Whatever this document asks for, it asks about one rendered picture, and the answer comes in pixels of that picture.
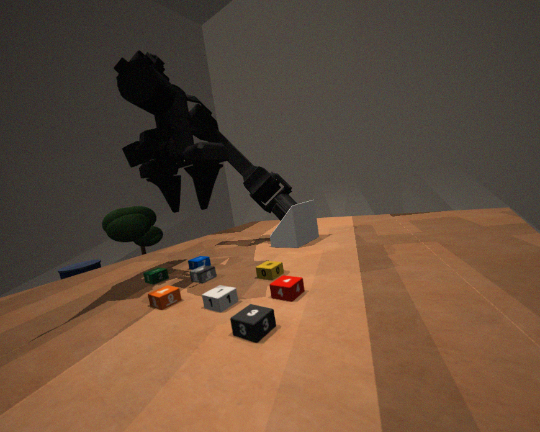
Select reddish-brown block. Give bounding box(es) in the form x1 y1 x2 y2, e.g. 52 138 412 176
148 286 182 310

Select blue block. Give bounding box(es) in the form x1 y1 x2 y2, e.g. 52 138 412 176
188 256 211 269

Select yellow block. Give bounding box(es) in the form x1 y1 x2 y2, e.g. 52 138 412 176
256 261 284 281

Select green block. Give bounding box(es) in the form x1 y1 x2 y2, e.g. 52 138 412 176
143 268 169 285

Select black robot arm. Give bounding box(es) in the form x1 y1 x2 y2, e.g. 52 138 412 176
114 50 298 221

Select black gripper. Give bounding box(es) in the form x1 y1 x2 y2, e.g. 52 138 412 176
139 117 229 213

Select red block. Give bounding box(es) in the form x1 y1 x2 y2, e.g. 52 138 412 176
269 276 305 302

